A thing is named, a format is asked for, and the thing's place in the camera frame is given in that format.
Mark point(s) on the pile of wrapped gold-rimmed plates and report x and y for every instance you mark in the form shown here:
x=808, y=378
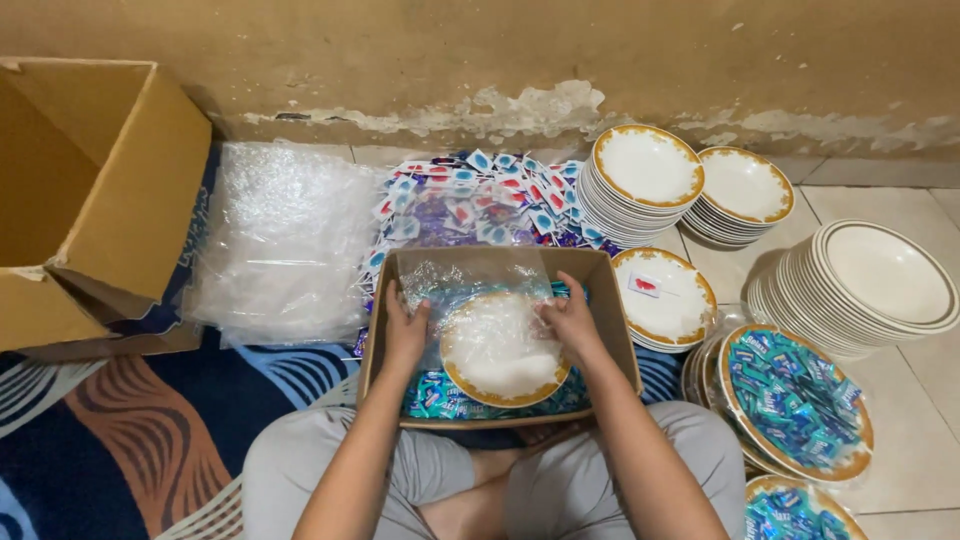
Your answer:
x=697, y=375

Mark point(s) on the blue printed flat carton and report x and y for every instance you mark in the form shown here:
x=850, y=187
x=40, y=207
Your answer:
x=196, y=225

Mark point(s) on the person's legs in grey trousers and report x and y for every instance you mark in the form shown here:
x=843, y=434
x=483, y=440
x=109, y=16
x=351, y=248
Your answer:
x=570, y=487

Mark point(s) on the clear plastic bag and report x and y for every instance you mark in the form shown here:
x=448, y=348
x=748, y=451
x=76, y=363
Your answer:
x=472, y=292

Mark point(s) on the tall stack of gold-rimmed plates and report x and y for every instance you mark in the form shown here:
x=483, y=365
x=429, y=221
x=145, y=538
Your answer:
x=645, y=169

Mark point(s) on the person's right hand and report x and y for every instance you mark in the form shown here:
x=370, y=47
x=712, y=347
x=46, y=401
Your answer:
x=577, y=330

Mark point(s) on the pile of clear plastic bags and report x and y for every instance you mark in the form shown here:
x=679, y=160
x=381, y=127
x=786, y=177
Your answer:
x=285, y=240

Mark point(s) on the wrapped plate with teal candies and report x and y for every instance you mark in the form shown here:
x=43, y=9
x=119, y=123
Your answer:
x=795, y=514
x=795, y=397

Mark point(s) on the large open cardboard box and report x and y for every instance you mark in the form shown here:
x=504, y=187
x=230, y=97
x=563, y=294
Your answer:
x=90, y=195

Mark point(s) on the person's left hand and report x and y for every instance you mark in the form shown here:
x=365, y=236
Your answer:
x=405, y=337

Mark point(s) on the small open cardboard box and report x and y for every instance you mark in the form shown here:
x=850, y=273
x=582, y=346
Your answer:
x=611, y=300

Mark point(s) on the stack of plain white bowls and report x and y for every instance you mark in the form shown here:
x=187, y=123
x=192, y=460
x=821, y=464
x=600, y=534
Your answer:
x=870, y=277

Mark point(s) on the gold-rimmed white plate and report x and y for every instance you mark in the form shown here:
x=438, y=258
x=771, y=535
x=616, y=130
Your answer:
x=499, y=356

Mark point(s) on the heap of small printed cards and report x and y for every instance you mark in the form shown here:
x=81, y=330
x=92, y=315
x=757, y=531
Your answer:
x=517, y=187

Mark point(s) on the short stack of gold-rimmed plates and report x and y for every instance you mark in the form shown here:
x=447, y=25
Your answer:
x=742, y=187

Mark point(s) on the blue orange patterned rug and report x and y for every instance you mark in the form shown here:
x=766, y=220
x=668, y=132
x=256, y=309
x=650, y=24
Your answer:
x=135, y=442

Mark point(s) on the small red white card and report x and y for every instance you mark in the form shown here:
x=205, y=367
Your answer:
x=645, y=285

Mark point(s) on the gold-rimmed plate stack with card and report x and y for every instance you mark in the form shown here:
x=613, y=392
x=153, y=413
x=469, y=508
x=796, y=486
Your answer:
x=675, y=311

